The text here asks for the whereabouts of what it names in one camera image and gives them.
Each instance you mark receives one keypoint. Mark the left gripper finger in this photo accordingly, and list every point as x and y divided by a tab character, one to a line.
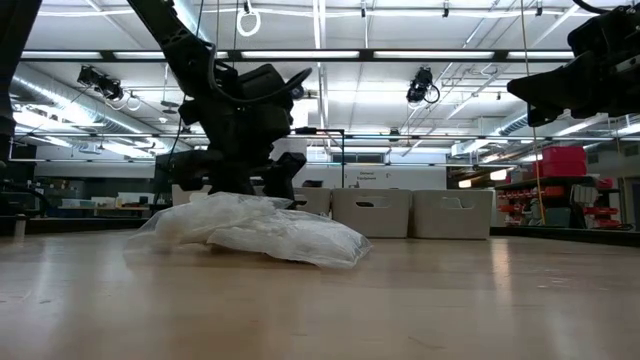
285	175
232	182

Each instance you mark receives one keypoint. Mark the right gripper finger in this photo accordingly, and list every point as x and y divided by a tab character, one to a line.
565	85

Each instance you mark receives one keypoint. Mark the clear bag of cotton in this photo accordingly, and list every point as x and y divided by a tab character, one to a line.
200	220
300	240

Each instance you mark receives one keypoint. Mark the white opaque storage bin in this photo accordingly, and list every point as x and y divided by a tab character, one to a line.
182	197

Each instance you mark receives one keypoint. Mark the red plastic crate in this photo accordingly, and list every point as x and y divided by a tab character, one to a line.
565	160

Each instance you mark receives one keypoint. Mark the shelf with red bins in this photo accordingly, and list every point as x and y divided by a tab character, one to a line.
602	211

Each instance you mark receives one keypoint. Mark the black overhead light bar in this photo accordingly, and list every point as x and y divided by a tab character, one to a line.
367	55

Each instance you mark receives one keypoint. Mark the white cylindrical foot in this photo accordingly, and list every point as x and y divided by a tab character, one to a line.
20	227

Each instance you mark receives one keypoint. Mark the black metal stand frame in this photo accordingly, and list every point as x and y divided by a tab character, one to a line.
325	131

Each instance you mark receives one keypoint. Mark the black overhead camera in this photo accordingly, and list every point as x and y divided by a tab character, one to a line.
299	93

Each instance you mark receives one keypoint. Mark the black ceiling mounted camera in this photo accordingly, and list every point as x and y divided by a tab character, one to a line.
420	87
100	82

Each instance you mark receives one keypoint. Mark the black aluminium table frame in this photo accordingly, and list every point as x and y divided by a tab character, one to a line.
75	225

